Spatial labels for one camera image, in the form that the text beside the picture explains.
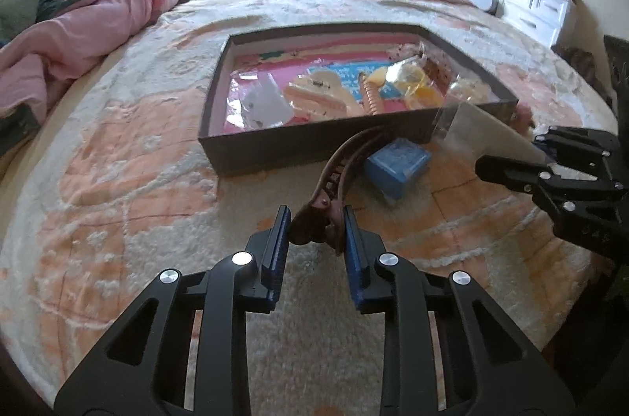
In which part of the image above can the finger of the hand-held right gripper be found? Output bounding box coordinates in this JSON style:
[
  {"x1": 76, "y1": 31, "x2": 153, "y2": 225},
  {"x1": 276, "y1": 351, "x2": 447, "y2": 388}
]
[
  {"x1": 533, "y1": 125, "x2": 629, "y2": 172},
  {"x1": 474, "y1": 153, "x2": 629, "y2": 258}
]

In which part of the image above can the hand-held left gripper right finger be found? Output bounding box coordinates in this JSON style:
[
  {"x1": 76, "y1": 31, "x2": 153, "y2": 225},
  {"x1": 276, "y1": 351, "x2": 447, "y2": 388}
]
[{"x1": 343, "y1": 204, "x2": 577, "y2": 416}]

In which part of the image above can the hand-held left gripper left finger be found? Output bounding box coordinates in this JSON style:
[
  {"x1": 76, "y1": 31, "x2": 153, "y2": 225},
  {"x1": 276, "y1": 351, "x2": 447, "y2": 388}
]
[{"x1": 53, "y1": 204, "x2": 292, "y2": 416}]

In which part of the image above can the brown hair clip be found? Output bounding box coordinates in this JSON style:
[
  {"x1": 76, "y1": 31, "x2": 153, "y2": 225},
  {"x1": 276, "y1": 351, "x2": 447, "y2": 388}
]
[{"x1": 289, "y1": 124, "x2": 397, "y2": 256}]

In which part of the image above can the large clear plastic bag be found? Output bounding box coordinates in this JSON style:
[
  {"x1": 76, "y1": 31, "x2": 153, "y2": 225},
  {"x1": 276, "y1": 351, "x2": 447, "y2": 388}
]
[{"x1": 431, "y1": 101, "x2": 548, "y2": 167}]

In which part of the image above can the black shallow box tray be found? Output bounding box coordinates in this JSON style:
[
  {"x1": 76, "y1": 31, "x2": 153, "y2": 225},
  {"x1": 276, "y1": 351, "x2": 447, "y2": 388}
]
[{"x1": 197, "y1": 22, "x2": 520, "y2": 179}]

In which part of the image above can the yellow accessory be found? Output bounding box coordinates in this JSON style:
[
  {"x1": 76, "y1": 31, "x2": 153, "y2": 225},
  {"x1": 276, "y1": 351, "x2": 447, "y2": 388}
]
[{"x1": 367, "y1": 61, "x2": 446, "y2": 110}]

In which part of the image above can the brown fuzzy cloth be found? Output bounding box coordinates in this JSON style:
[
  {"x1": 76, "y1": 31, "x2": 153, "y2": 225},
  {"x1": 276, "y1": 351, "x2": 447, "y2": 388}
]
[{"x1": 552, "y1": 44, "x2": 609, "y2": 91}]

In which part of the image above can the small blue box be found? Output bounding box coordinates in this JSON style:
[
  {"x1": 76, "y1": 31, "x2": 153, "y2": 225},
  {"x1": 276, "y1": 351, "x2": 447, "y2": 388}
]
[{"x1": 362, "y1": 137, "x2": 434, "y2": 202}]

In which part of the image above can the white drawer cabinet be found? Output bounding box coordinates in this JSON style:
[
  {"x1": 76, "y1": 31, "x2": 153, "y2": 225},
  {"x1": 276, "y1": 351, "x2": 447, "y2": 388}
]
[{"x1": 495, "y1": 0, "x2": 577, "y2": 49}]

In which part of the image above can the small clear plastic bag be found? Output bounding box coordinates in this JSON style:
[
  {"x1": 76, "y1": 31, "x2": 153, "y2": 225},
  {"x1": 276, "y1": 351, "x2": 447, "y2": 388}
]
[{"x1": 224, "y1": 70, "x2": 297, "y2": 131}]

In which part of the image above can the beige claw hair clip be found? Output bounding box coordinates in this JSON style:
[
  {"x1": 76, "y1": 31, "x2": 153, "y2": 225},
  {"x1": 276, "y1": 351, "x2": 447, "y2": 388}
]
[{"x1": 283, "y1": 69, "x2": 367, "y2": 121}]

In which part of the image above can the brown comb clip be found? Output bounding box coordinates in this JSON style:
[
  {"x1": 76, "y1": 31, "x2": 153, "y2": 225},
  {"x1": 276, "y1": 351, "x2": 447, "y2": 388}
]
[{"x1": 357, "y1": 71, "x2": 383, "y2": 117}]

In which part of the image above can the blue printed card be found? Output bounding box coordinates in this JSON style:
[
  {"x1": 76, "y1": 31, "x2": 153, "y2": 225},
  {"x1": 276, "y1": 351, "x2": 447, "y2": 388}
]
[{"x1": 307, "y1": 61, "x2": 402, "y2": 100}]

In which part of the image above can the pink quilt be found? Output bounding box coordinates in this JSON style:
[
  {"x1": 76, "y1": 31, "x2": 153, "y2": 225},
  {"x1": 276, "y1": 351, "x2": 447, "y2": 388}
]
[{"x1": 0, "y1": 0, "x2": 178, "y2": 113}]

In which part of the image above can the green headboard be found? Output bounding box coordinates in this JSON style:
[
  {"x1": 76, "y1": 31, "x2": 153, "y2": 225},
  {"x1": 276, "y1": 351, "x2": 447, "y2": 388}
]
[{"x1": 0, "y1": 0, "x2": 56, "y2": 49}]

